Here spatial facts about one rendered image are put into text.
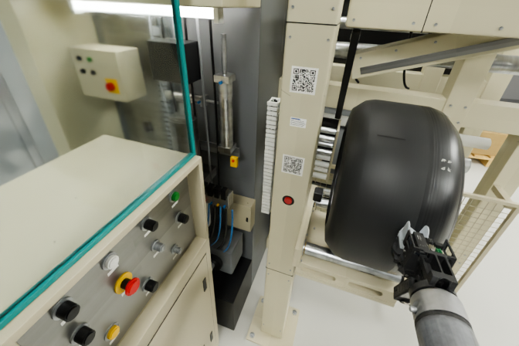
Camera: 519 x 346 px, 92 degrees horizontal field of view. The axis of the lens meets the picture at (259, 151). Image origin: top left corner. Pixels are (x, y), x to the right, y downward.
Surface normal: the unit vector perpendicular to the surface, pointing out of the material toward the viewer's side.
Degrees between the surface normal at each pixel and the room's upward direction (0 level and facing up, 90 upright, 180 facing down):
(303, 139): 90
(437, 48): 90
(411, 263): 84
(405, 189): 57
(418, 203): 63
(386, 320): 0
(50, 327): 90
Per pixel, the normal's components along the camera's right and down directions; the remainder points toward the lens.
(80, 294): 0.94, 0.20
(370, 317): 0.04, -0.86
